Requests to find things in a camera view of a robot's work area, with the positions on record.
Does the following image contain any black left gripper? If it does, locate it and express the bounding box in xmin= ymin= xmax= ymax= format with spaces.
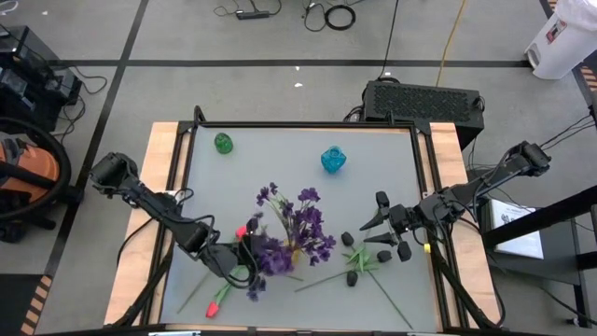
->
xmin=209 ymin=217 xmax=262 ymax=288

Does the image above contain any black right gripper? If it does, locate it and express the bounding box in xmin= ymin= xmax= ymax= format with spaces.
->
xmin=359 ymin=190 xmax=423 ymax=262

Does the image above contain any amber textured glass vase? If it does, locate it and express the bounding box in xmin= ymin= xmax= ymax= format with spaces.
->
xmin=285 ymin=242 xmax=305 ymax=266

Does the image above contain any blue textured glass vase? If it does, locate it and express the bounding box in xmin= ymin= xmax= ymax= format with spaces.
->
xmin=320 ymin=145 xmax=348 ymax=175

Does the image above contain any small green glass vase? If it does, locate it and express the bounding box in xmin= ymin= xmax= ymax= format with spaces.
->
xmin=214 ymin=132 xmax=234 ymax=155

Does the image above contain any small purple flower sprig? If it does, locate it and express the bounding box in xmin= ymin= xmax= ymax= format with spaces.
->
xmin=246 ymin=275 xmax=267 ymax=302

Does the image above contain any black computer case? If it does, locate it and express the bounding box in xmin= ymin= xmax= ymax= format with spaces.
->
xmin=362 ymin=79 xmax=486 ymax=151

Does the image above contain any white printed paper sheet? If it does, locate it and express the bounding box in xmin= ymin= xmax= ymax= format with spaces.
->
xmin=489 ymin=198 xmax=546 ymax=260

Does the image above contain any black equipment cart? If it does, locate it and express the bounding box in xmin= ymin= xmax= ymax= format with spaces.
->
xmin=479 ymin=184 xmax=597 ymax=287

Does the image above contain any orange vacuum cleaner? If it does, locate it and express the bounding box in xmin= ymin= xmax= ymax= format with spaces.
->
xmin=0 ymin=116 xmax=74 ymax=223
xmin=0 ymin=130 xmax=62 ymax=206

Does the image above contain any black power strip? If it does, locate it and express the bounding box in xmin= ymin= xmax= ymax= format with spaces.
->
xmin=235 ymin=9 xmax=271 ymax=21

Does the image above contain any black mat with striped edge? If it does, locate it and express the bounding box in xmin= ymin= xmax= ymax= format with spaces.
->
xmin=577 ymin=64 xmax=597 ymax=93
xmin=0 ymin=273 xmax=53 ymax=336

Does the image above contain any white trash bin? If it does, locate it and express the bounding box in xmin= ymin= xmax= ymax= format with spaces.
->
xmin=524 ymin=0 xmax=597 ymax=81

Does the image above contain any black electronics stack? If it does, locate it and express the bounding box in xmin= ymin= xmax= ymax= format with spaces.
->
xmin=0 ymin=25 xmax=84 ymax=133

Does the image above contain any black metal table frame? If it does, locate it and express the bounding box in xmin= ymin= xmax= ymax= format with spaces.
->
xmin=142 ymin=105 xmax=467 ymax=336

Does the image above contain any black hanging cable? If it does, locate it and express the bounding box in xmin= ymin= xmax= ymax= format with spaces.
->
xmin=377 ymin=0 xmax=401 ymax=79

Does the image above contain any yellow hanging cable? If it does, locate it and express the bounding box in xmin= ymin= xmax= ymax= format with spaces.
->
xmin=436 ymin=0 xmax=468 ymax=88

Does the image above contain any coiled black cable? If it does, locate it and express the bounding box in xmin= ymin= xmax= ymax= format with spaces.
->
xmin=324 ymin=4 xmax=357 ymax=32

